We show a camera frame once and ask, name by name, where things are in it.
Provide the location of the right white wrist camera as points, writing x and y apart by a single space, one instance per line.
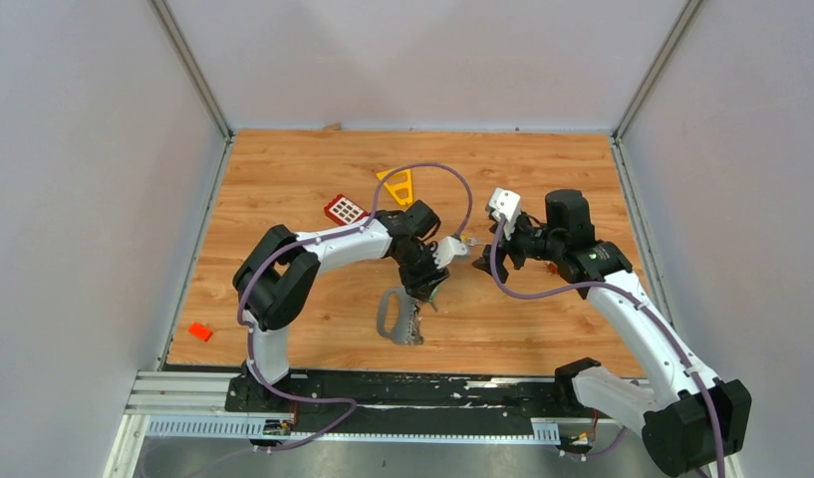
503 207

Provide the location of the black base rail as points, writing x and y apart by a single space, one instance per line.
409 403

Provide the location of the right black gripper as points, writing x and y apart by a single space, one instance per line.
508 246

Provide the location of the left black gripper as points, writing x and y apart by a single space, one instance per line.
421 287

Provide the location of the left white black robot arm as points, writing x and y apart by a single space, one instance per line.
273 284

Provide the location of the red block with white grid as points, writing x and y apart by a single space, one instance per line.
344 211

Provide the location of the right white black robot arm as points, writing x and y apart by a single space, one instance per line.
687 416

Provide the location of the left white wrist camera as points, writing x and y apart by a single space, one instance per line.
448 249

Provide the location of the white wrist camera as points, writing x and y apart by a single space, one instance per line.
448 249
503 207

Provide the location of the red brick at table edge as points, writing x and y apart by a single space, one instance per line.
200 332

